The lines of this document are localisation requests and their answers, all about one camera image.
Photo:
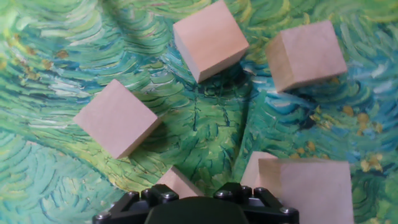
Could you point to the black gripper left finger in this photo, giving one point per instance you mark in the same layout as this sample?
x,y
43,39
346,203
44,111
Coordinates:
x,y
158,193

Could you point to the green blue painted cloth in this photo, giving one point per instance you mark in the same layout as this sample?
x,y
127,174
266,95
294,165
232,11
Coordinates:
x,y
62,93

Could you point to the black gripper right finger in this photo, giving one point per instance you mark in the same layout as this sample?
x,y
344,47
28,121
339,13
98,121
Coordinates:
x,y
231,191

